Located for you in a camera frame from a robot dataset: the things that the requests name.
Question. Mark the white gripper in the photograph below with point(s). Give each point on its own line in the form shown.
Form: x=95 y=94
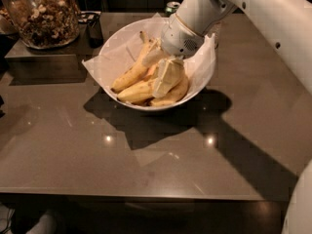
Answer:
x=176 y=38

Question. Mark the long yellow banana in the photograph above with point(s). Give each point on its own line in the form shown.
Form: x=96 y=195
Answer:
x=140 y=91

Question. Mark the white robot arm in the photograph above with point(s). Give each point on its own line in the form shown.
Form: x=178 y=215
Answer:
x=285 y=24

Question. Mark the middle upright yellow banana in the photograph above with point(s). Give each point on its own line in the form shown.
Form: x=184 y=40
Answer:
x=150 y=72

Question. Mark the top left yellow banana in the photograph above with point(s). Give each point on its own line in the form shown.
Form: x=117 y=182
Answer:
x=136 y=71

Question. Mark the right lower yellow banana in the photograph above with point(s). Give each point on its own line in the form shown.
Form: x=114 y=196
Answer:
x=174 y=95

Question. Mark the white bowl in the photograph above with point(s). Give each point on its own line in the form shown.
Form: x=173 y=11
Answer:
x=198 y=82

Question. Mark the white paper liner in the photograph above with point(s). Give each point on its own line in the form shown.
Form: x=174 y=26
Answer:
x=118 y=56

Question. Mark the green soda can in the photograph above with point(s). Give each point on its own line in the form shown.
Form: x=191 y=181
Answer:
x=171 y=8

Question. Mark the clear plastic water bottle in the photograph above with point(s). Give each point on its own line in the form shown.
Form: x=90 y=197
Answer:
x=215 y=32

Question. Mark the black scoop holder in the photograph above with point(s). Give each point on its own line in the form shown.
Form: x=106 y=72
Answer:
x=93 y=27

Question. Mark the dark metal stand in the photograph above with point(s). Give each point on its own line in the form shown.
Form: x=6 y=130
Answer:
x=60 y=65

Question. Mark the glass jar of nuts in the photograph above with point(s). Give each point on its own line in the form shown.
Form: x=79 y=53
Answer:
x=44 y=24

